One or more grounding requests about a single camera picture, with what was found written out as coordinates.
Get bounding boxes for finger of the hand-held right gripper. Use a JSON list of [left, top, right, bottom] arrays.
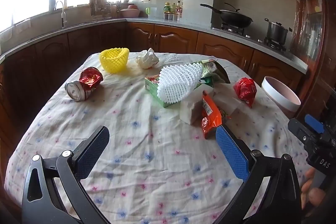
[[288, 118, 319, 155], [304, 114, 328, 135]]

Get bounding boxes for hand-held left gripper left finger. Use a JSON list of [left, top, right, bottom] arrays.
[[22, 126, 111, 224]]

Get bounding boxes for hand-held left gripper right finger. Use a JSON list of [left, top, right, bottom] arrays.
[[210, 124, 302, 224]]

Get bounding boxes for pink and white bin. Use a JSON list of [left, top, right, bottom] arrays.
[[261, 76, 301, 119]]

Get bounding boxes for orange snack packet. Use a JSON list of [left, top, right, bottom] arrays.
[[201, 90, 231, 140]]

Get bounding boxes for red wrapper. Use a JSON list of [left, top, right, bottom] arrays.
[[233, 77, 257, 108]]

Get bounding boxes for crushed red can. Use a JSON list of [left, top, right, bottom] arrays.
[[65, 67, 103, 102]]

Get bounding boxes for green snack bag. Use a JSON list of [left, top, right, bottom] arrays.
[[197, 76, 214, 88], [201, 59, 231, 84]]

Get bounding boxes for green cardboard box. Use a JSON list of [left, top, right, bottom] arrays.
[[145, 76, 184, 108]]

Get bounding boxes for white foam fruit net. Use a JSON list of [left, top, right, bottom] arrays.
[[157, 62, 204, 104]]

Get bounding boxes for yellow foam fruit net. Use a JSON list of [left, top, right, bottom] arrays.
[[99, 47, 130, 74]]

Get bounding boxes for white paper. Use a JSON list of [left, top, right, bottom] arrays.
[[136, 48, 160, 69]]

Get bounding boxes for person's right hand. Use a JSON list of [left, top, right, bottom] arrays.
[[301, 168, 326, 210]]

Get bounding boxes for floral white tablecloth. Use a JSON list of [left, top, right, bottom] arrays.
[[4, 52, 313, 224]]

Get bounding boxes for steel cooking pot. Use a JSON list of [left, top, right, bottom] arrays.
[[265, 18, 293, 45]]

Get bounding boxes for gas stove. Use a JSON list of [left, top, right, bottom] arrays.
[[211, 22, 288, 52]]

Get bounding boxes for black wok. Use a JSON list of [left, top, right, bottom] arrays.
[[200, 3, 254, 28]]

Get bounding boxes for wooden lower cabinets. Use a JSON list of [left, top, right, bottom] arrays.
[[0, 22, 306, 188]]

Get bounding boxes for chrome kitchen faucet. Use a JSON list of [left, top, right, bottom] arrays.
[[54, 1, 68, 28]]

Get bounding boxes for grey kitchen countertop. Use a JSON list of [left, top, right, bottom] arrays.
[[0, 18, 309, 75]]

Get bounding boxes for white dish cloth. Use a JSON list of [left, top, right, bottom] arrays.
[[0, 28, 13, 44], [10, 19, 31, 36]]

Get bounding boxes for pink basin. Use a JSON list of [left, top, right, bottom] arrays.
[[119, 5, 141, 18]]

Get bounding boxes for dish rack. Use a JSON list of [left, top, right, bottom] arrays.
[[89, 0, 117, 21]]

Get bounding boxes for row of condiment bottles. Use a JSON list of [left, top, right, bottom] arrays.
[[163, 1, 183, 21]]

